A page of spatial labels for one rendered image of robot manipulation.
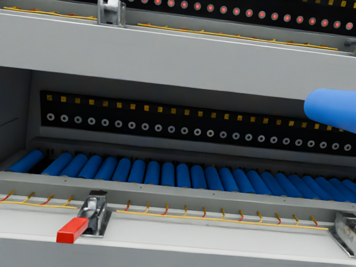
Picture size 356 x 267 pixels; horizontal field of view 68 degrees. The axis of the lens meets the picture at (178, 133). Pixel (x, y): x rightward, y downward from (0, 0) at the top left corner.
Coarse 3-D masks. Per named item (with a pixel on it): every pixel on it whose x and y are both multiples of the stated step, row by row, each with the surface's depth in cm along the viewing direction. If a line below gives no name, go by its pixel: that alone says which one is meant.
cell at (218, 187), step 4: (208, 168) 37; (212, 168) 37; (204, 172) 37; (208, 172) 36; (212, 172) 36; (216, 172) 36; (208, 176) 35; (212, 176) 35; (216, 176) 35; (208, 180) 34; (212, 180) 34; (216, 180) 34; (208, 184) 34; (212, 184) 33; (216, 184) 33; (220, 184) 33; (208, 188) 34; (212, 188) 32; (216, 188) 32; (220, 188) 32
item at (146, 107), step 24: (48, 96) 39; (72, 96) 39; (96, 96) 39; (48, 120) 40; (72, 120) 40; (96, 120) 40; (120, 120) 40; (144, 120) 40; (168, 120) 40; (192, 120) 41; (216, 120) 41; (240, 120) 40; (264, 120) 40; (288, 120) 41; (312, 120) 41; (240, 144) 42; (264, 144) 42; (288, 144) 42
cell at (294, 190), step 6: (276, 174) 38; (282, 174) 38; (276, 180) 37; (282, 180) 36; (288, 180) 36; (282, 186) 35; (288, 186) 35; (294, 186) 35; (288, 192) 34; (294, 192) 33
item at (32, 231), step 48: (0, 144) 35; (144, 144) 41; (192, 144) 41; (0, 240) 23; (48, 240) 23; (96, 240) 24; (144, 240) 25; (192, 240) 25; (240, 240) 26; (288, 240) 27
